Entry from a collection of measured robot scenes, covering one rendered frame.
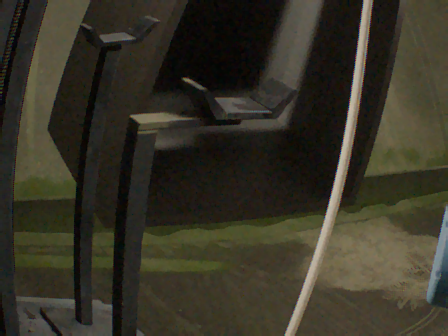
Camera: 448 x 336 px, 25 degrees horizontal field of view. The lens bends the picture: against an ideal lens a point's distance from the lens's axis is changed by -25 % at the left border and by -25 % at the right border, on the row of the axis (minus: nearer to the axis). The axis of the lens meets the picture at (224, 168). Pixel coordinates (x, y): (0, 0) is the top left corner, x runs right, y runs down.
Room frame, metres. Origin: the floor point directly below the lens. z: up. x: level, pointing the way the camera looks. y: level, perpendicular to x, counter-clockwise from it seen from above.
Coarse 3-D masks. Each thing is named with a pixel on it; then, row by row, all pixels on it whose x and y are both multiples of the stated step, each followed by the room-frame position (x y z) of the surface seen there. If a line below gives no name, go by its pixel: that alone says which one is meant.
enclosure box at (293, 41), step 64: (128, 0) 2.07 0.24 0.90; (192, 0) 2.39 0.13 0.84; (256, 0) 2.50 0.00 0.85; (320, 0) 2.54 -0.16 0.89; (384, 0) 2.34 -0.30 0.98; (128, 64) 2.01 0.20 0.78; (192, 64) 2.46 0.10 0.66; (256, 64) 2.56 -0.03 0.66; (320, 64) 2.52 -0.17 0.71; (384, 64) 2.33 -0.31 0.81; (64, 128) 2.19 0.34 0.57; (192, 128) 2.46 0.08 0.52; (256, 128) 2.54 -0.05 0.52; (320, 128) 2.49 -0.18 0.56; (192, 192) 2.23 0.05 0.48; (256, 192) 2.29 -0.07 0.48; (320, 192) 2.37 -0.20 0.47
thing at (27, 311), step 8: (24, 304) 0.96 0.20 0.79; (32, 304) 0.97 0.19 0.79; (40, 304) 0.98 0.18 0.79; (48, 304) 0.98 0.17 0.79; (56, 304) 0.99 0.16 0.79; (64, 304) 1.00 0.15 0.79; (72, 304) 1.01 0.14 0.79; (24, 312) 0.94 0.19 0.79; (32, 312) 0.95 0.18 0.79; (40, 312) 0.95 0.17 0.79; (24, 320) 0.92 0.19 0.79; (32, 320) 0.92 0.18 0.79; (40, 320) 0.93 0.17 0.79; (24, 328) 0.89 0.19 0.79; (32, 328) 0.90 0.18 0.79; (40, 328) 0.91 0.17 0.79; (48, 328) 0.92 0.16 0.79
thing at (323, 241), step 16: (368, 0) 1.66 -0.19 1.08; (368, 16) 1.65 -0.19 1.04; (368, 32) 1.65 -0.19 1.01; (352, 96) 1.62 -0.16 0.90; (352, 112) 1.61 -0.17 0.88; (352, 128) 1.60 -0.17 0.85; (352, 144) 1.60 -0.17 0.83; (336, 176) 1.59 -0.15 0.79; (336, 192) 1.57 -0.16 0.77; (336, 208) 1.57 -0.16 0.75; (320, 240) 1.55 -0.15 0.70; (320, 256) 1.54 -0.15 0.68; (304, 288) 1.52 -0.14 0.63; (304, 304) 1.51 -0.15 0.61
